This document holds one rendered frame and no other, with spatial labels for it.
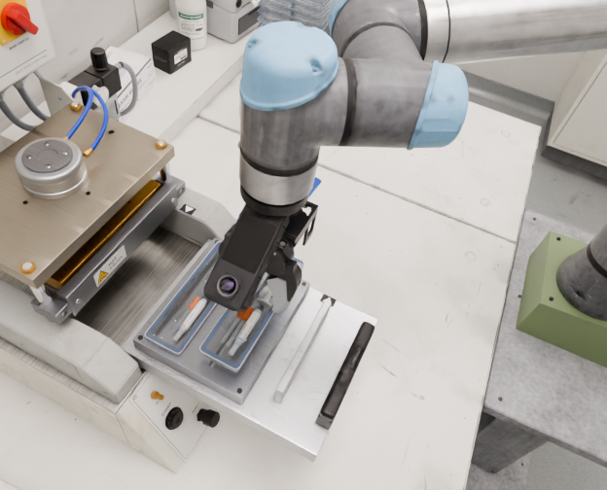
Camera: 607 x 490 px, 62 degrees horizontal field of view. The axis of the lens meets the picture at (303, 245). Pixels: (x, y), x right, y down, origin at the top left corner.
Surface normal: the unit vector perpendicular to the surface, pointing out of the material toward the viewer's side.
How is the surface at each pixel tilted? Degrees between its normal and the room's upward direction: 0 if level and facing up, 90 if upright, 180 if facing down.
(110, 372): 41
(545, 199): 0
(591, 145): 90
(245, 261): 31
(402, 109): 57
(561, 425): 0
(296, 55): 1
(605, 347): 90
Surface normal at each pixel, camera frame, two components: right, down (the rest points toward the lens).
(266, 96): -0.45, 0.64
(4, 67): 0.89, 0.41
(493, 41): 0.11, 0.70
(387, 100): 0.16, 0.19
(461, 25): 0.08, 0.42
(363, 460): 0.13, -0.61
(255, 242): -0.13, -0.18
